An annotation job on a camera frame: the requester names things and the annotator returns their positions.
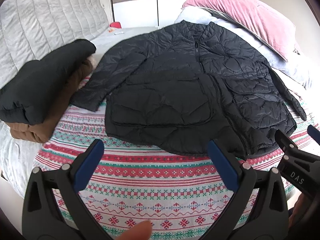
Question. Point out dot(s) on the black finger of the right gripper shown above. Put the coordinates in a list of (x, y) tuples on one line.
[(314, 133), (286, 144)]

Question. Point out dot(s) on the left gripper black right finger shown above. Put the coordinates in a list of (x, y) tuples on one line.
[(257, 208)]

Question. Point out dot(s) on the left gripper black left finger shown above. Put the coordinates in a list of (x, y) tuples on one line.
[(41, 217)]

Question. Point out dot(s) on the black quilted puffer jacket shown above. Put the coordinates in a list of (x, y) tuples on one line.
[(184, 85)]

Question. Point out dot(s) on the right hand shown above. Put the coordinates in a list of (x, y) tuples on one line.
[(300, 208)]

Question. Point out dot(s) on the left hand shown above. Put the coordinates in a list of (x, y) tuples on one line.
[(141, 231)]

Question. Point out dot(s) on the light blue folded duvet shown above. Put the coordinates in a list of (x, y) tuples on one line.
[(201, 16)]

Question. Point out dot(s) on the folded brown garment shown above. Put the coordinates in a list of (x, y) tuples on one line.
[(41, 133)]

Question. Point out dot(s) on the red green patterned blanket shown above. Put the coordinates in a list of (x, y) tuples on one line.
[(181, 196)]

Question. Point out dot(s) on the pink velvet pillow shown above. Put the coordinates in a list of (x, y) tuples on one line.
[(266, 23)]

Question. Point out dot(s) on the folded black garment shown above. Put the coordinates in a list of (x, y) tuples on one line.
[(27, 97)]

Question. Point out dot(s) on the grey quilted headboard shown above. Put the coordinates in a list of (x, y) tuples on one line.
[(30, 29)]

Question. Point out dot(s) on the white grey sliding wardrobe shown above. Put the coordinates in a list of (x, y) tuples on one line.
[(160, 2)]

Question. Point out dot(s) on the small red object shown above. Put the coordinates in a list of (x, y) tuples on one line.
[(115, 25)]

